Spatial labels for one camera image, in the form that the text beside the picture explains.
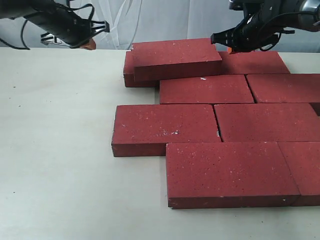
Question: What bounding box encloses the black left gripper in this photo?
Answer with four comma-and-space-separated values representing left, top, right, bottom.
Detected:
24, 0, 110, 50

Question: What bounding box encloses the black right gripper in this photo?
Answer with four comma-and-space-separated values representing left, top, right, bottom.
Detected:
210, 4, 295, 55

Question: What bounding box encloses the red brick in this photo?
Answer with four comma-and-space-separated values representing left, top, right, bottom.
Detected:
278, 141, 320, 207
132, 38, 222, 83
123, 51, 159, 88
165, 142, 301, 209
159, 74, 254, 105
246, 73, 320, 103
218, 51, 290, 75
214, 103, 320, 142

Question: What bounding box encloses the red brick raised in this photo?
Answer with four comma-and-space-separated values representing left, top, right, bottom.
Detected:
111, 104, 222, 157

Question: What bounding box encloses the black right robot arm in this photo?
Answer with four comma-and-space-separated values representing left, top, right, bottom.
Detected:
210, 0, 320, 54

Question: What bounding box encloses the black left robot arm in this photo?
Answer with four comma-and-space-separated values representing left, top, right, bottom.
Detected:
0, 0, 110, 51

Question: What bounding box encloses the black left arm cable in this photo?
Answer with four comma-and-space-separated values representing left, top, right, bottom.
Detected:
0, 0, 96, 51

